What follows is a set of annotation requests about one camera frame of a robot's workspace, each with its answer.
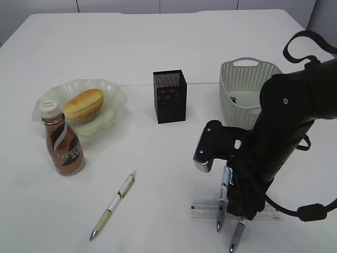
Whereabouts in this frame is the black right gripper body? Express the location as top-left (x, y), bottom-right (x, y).
top-left (226, 155), bottom-right (275, 220)

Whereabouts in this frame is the transparent plastic ruler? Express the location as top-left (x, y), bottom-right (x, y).
top-left (190, 202), bottom-right (284, 220)

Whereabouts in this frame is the white pen beige grip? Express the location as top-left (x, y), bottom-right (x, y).
top-left (89, 171), bottom-right (136, 241)

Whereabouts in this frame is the yellow bread roll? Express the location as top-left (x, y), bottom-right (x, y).
top-left (62, 89), bottom-right (104, 123)

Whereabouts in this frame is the brown Nescafe coffee bottle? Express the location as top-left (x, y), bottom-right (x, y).
top-left (39, 100), bottom-right (85, 176)

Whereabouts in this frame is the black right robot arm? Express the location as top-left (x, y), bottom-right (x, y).
top-left (227, 60), bottom-right (336, 220)

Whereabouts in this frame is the white pen blue clip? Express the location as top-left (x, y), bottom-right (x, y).
top-left (216, 166), bottom-right (232, 232)

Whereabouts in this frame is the clear pen grey grip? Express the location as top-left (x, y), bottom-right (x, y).
top-left (229, 217), bottom-right (247, 253)

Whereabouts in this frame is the green plastic woven basket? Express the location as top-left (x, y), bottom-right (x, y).
top-left (219, 57), bottom-right (282, 130)

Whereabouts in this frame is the black mesh pen holder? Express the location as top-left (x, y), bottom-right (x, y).
top-left (153, 70), bottom-right (187, 124)

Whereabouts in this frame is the translucent green wavy plate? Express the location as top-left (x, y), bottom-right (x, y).
top-left (32, 79), bottom-right (127, 137)

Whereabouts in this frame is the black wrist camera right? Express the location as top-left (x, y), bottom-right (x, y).
top-left (193, 120), bottom-right (249, 173)

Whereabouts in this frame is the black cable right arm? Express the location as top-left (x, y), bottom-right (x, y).
top-left (263, 30), bottom-right (337, 223)

